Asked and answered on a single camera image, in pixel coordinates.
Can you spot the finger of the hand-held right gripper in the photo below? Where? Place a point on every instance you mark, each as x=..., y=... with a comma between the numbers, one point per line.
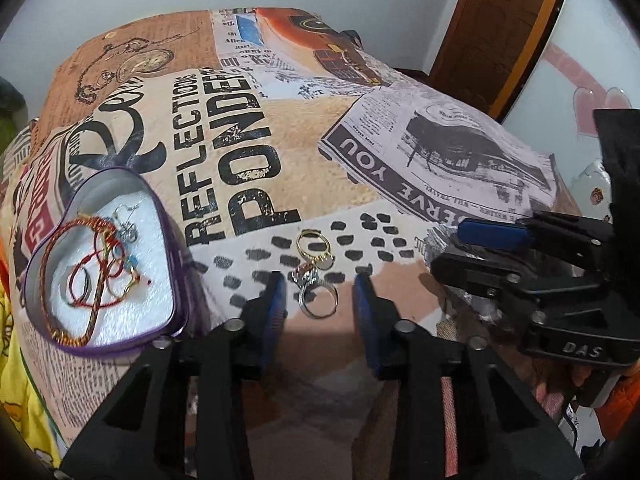
x=475, y=275
x=492, y=234

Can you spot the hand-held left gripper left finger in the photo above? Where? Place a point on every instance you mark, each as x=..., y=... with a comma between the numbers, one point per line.
x=274, y=315

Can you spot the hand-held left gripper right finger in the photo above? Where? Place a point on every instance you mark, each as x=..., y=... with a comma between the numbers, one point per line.
x=367, y=320

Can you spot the purple heart-shaped tin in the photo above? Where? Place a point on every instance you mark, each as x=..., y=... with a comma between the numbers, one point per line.
x=145, y=290

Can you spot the silver earrings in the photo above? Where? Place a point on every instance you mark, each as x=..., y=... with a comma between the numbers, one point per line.
x=127, y=230

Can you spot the white printed fabric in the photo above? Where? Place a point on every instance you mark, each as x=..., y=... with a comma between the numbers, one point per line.
x=592, y=190

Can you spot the printed blanket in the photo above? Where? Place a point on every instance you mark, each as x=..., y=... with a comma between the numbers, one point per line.
x=310, y=160

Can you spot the brown wooden door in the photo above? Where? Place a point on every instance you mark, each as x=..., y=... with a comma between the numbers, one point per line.
x=490, y=35

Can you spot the yellow cloth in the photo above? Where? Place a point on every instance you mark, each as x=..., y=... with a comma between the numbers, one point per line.
x=22, y=385

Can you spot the green cloth covered box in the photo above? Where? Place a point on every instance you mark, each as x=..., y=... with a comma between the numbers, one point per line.
x=10, y=110

